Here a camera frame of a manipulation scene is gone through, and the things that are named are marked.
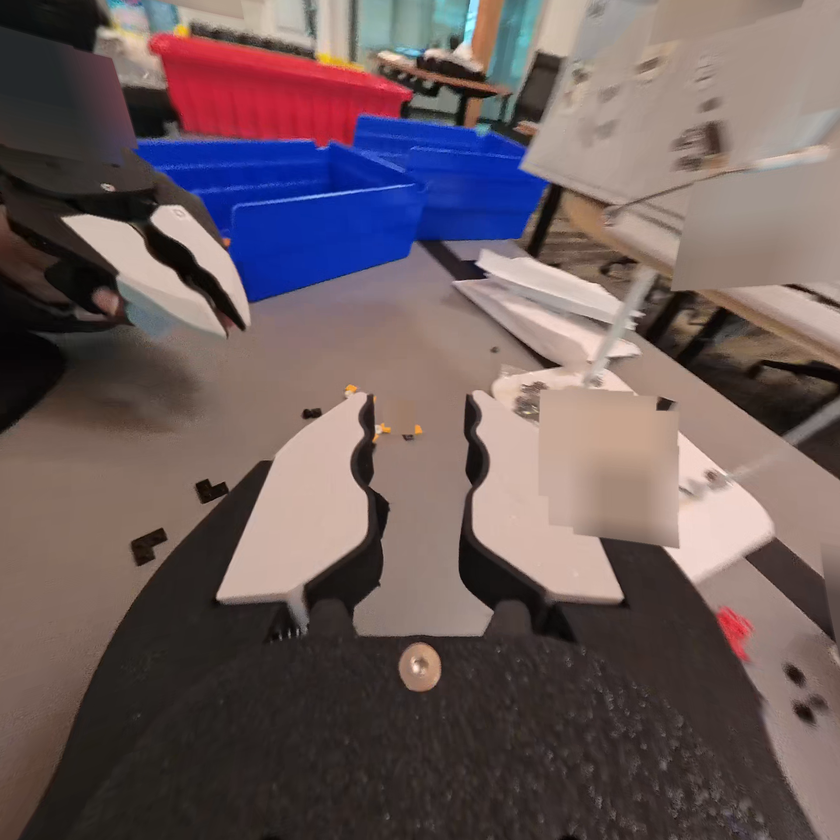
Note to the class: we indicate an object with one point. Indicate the lego instruction booklet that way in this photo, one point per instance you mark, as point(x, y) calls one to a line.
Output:
point(590, 131)

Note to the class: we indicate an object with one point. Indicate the small black lego piece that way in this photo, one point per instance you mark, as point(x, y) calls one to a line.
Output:
point(795, 674)
point(810, 709)

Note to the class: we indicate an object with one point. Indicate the white paper bag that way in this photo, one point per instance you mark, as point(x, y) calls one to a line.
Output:
point(525, 321)
point(551, 282)

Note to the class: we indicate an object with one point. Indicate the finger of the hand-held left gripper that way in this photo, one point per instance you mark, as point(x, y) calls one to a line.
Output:
point(197, 243)
point(111, 253)

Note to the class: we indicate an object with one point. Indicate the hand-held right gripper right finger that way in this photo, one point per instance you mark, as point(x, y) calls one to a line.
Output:
point(505, 525)

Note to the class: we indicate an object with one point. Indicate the pile of mixed small lego pieces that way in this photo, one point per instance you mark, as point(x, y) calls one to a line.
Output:
point(382, 430)

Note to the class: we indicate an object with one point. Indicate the red lego piece cluster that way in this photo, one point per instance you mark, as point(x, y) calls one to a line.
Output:
point(735, 633)

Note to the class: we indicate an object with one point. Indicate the person's left forearm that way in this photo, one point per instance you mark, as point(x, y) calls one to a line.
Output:
point(26, 367)

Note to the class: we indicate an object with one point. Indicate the wooden book stand white base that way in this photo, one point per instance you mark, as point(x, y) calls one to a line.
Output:
point(722, 525)

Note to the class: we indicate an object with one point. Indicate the clear bag of black parts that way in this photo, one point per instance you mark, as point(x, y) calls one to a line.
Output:
point(528, 397)

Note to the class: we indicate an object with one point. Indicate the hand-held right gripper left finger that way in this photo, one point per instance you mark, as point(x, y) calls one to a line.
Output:
point(302, 512)

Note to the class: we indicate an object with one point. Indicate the person's left hand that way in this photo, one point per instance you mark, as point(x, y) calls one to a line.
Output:
point(19, 262)

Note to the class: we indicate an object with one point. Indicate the black high-back chair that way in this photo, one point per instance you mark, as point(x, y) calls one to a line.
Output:
point(538, 85)

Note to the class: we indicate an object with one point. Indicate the heap of black bags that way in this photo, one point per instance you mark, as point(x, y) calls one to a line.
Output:
point(453, 62)

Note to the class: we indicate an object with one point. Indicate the brown wooden desk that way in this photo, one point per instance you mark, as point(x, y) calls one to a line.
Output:
point(459, 82)

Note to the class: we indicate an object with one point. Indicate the red plastic bin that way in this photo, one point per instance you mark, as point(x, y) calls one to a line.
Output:
point(262, 92)

